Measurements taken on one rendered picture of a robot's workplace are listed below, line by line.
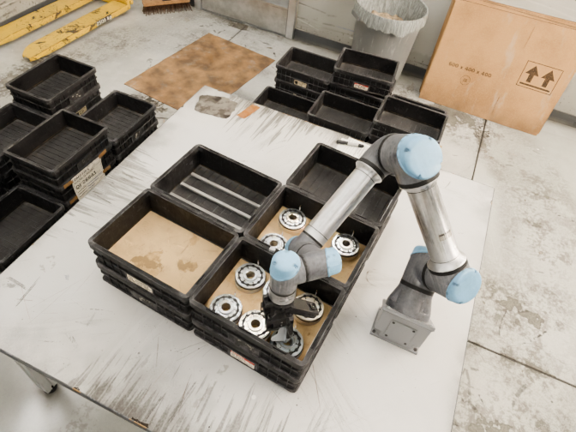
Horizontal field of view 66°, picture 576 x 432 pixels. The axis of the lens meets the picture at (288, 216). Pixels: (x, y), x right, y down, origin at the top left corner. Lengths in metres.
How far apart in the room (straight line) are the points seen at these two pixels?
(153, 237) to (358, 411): 0.90
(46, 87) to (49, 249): 1.43
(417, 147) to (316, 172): 0.77
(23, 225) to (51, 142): 0.45
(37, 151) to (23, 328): 1.16
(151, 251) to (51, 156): 1.11
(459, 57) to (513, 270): 1.83
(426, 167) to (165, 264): 0.91
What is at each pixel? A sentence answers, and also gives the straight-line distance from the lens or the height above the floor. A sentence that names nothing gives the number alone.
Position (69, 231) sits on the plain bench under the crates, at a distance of 1.93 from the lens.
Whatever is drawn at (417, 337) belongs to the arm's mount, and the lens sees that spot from 1.59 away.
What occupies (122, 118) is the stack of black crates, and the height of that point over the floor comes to 0.38.
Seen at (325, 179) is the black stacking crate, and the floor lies 0.83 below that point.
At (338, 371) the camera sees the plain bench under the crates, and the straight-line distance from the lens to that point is 1.57.
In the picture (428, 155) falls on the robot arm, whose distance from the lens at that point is 1.24.
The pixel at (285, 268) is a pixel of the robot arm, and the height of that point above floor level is 1.21.
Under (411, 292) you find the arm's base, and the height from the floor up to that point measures 0.92.
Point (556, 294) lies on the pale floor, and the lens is 3.12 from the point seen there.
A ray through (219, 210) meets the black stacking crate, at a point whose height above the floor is 0.83.
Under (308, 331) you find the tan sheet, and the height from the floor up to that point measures 0.83.
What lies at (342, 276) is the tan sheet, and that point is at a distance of 1.59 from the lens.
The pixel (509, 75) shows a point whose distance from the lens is 4.10.
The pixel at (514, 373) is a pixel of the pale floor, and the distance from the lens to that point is 2.69.
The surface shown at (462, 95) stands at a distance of 4.13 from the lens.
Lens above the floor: 2.13
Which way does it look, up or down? 49 degrees down
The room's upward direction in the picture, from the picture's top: 9 degrees clockwise
